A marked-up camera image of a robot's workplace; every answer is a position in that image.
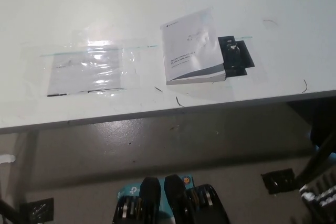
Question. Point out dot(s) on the short teal tape strip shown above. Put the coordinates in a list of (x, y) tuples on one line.
[(246, 37)]

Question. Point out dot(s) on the white floor tape piece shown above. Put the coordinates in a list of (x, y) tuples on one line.
[(6, 158)]

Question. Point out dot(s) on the dark slanted desk leg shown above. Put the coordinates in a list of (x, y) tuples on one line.
[(315, 161)]

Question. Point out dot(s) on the long teal tape strip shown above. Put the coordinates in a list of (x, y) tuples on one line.
[(65, 53)]

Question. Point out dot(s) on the small black floor tape patch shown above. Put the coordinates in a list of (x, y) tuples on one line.
[(36, 209)]

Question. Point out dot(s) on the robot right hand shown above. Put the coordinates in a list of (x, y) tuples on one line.
[(319, 203)]

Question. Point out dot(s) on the black ribbed robot torso block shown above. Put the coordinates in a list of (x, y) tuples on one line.
[(199, 205), (149, 203)]

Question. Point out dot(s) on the white softcover manual book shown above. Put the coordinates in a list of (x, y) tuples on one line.
[(189, 51)]

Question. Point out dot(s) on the clear plastic sleeve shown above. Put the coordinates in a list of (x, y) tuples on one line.
[(31, 64)]

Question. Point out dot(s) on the large black floor tape patch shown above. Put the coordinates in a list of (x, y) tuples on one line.
[(278, 182)]

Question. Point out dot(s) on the clear plastic zip bag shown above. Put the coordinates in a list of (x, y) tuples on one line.
[(78, 77)]

